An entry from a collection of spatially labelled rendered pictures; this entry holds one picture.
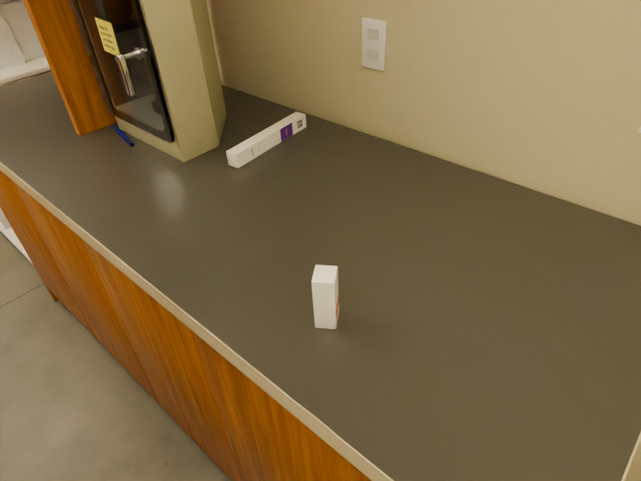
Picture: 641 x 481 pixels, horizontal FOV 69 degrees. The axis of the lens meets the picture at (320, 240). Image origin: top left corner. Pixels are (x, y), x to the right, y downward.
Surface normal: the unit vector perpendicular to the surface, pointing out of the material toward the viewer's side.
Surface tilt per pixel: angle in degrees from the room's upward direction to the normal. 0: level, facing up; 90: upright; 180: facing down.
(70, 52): 90
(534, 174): 90
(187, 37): 90
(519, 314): 0
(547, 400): 0
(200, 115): 90
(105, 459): 0
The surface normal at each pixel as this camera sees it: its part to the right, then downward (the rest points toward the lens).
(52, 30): 0.74, 0.39
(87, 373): -0.04, -0.78
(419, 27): -0.67, 0.49
